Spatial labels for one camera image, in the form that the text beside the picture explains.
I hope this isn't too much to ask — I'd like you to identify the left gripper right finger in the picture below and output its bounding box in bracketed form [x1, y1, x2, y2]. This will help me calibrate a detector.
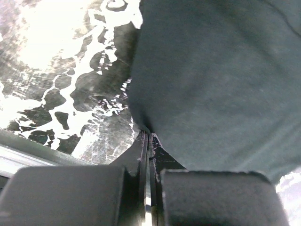
[149, 134, 289, 226]

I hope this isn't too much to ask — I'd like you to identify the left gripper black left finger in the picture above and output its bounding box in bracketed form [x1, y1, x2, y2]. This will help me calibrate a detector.
[0, 132, 148, 226]

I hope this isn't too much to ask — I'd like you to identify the black t shirt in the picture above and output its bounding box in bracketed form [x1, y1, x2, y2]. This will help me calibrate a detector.
[127, 0, 301, 183]

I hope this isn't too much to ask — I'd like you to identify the black marbled table mat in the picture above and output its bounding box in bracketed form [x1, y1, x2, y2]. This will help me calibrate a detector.
[0, 0, 143, 164]

